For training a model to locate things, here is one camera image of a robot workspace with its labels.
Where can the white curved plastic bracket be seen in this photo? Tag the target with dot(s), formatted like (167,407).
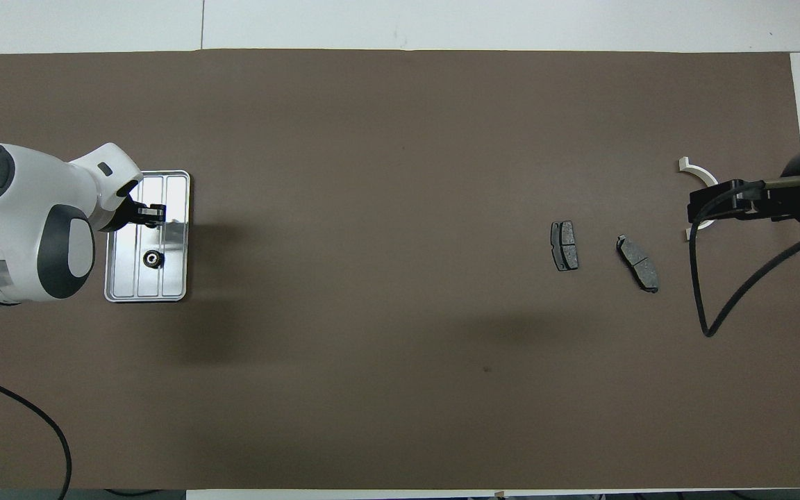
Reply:
(702,170)

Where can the large black bearing gear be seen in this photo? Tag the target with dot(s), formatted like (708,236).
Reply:
(153,259)

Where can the short rectangular grey brake pad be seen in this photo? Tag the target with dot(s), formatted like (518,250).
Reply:
(564,246)

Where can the long curved grey brake pad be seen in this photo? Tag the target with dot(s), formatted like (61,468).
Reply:
(637,264)

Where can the brown table mat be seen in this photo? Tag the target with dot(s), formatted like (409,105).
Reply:
(400,347)

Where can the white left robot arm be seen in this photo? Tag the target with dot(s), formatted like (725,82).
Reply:
(18,222)

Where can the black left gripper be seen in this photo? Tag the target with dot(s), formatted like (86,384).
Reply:
(129,212)

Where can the silver metal tray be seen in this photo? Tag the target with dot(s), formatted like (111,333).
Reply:
(164,278)

